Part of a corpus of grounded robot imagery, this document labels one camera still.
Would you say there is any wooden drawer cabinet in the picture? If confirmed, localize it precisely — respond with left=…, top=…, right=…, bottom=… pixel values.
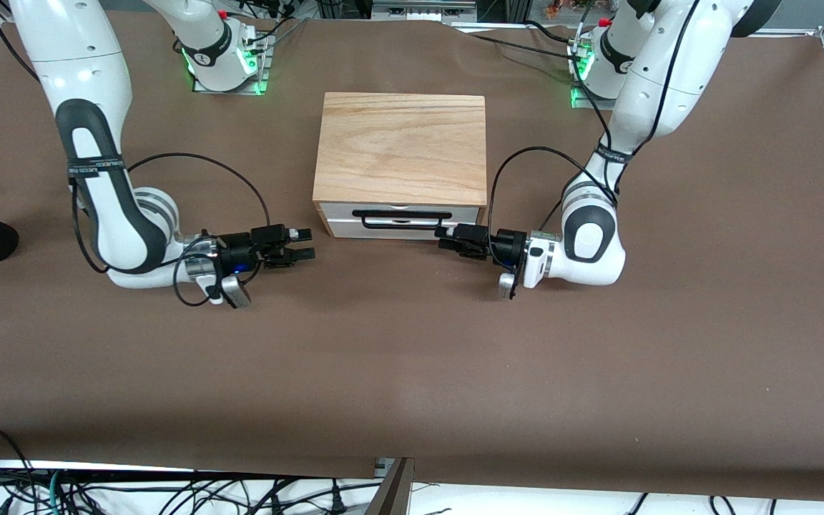
left=312, top=93, right=489, bottom=241

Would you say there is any metal base plate green light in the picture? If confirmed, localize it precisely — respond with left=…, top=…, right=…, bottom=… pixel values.
left=567, top=37, right=617, bottom=110
left=183, top=27, right=272, bottom=97

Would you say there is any brown table cover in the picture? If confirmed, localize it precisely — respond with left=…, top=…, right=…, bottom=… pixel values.
left=0, top=13, right=824, bottom=503

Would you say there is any white drawer with handle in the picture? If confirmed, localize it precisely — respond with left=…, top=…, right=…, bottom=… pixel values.
left=319, top=202, right=483, bottom=223

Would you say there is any black metal drawer handle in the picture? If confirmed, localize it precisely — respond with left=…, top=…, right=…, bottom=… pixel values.
left=352, top=209, right=454, bottom=231

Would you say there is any black base cable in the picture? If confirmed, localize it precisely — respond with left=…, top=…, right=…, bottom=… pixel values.
left=239, top=0, right=310, bottom=52
left=469, top=20, right=580, bottom=61

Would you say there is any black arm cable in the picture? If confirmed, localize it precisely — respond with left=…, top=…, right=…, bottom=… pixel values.
left=171, top=235, right=224, bottom=308
left=124, top=152, right=272, bottom=228
left=486, top=0, right=703, bottom=238

